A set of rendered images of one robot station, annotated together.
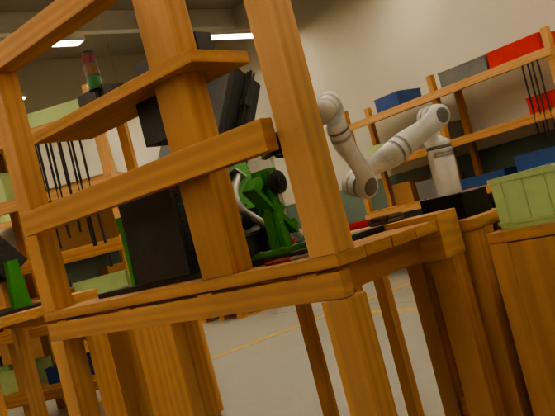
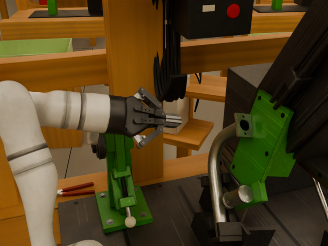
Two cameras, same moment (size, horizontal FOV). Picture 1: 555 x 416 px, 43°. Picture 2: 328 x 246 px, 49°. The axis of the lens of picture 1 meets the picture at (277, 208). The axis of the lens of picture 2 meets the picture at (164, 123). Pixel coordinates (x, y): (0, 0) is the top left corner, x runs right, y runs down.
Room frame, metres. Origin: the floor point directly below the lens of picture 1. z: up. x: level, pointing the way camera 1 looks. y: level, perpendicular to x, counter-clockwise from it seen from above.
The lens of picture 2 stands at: (2.71, -0.58, 1.58)
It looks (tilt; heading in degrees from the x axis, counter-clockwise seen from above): 28 degrees down; 121
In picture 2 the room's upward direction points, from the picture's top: straight up
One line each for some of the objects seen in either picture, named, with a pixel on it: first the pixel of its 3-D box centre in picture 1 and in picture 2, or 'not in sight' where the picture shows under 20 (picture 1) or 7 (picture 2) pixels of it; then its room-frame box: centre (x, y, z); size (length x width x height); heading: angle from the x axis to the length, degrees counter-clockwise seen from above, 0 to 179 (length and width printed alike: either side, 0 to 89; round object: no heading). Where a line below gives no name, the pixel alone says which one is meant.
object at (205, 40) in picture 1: (190, 50); not in sight; (2.21, 0.14, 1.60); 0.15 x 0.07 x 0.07; 49
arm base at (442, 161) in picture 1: (443, 171); not in sight; (2.54, -0.62, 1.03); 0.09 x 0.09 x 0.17; 52
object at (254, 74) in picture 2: (171, 229); (282, 127); (2.53, 0.39, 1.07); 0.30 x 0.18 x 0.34; 49
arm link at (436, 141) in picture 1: (434, 129); not in sight; (2.54, -0.63, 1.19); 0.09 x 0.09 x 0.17; 27
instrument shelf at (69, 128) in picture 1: (131, 101); not in sight; (2.37, 0.39, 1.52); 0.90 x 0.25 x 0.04; 49
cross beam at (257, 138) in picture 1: (126, 187); (218, 54); (2.28, 0.46, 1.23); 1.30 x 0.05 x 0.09; 49
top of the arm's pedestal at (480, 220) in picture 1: (457, 224); not in sight; (2.55, -0.62, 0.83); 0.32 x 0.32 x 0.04; 44
